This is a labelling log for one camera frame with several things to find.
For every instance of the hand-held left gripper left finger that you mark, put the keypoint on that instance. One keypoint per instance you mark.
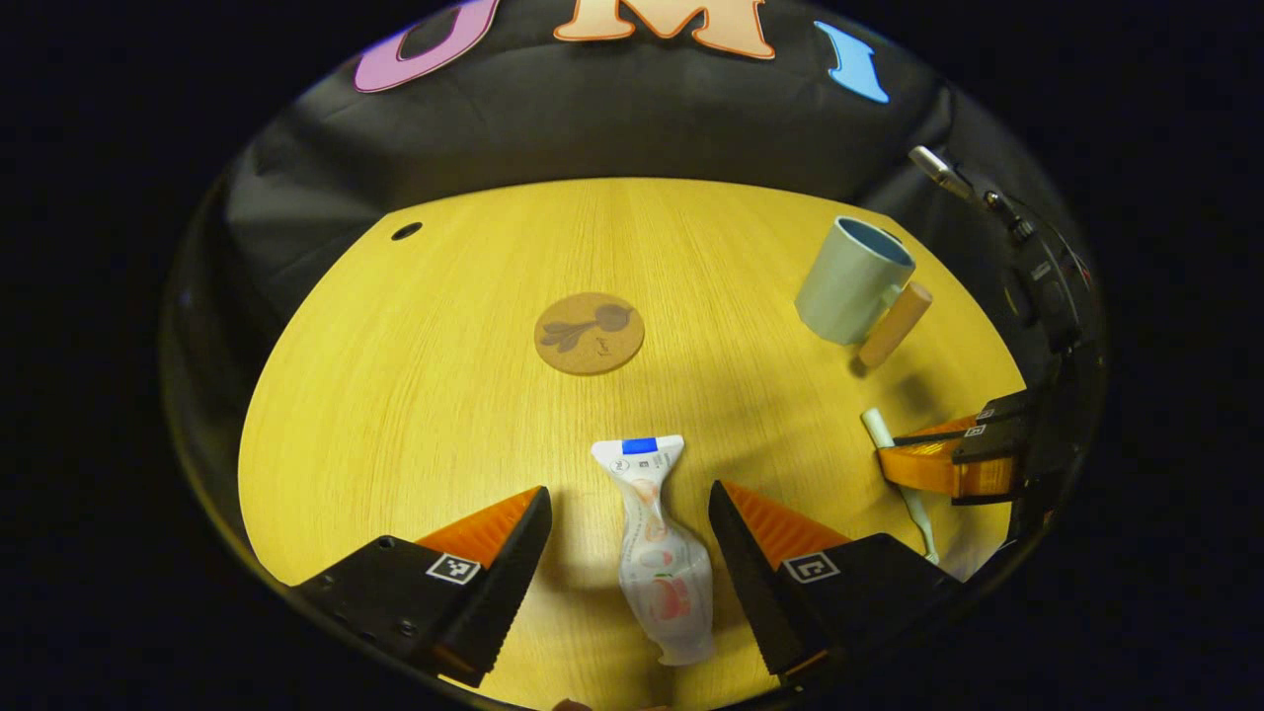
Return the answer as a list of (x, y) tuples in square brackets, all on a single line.
[(494, 592)]

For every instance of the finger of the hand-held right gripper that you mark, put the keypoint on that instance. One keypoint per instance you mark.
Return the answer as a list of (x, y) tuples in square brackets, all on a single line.
[(948, 469), (1002, 405)]

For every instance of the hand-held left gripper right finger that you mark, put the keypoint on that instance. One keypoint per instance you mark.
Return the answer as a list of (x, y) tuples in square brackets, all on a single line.
[(755, 583)]

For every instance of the pale green toothbrush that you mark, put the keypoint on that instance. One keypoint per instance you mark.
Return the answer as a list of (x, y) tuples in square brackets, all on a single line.
[(874, 427)]

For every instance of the white toothpaste tube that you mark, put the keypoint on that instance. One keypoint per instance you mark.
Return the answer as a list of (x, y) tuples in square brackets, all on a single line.
[(657, 573)]

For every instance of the light blue cup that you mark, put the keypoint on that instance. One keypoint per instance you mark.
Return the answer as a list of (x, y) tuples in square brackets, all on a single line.
[(844, 286)]

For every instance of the round cork coaster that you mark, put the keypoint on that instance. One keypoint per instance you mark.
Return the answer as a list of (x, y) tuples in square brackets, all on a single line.
[(590, 334)]

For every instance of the wooden desktop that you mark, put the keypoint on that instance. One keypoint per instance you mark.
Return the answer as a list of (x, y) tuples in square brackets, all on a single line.
[(415, 395)]

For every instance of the black backdrop cloth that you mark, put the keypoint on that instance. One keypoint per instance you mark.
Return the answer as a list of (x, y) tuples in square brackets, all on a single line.
[(592, 128)]

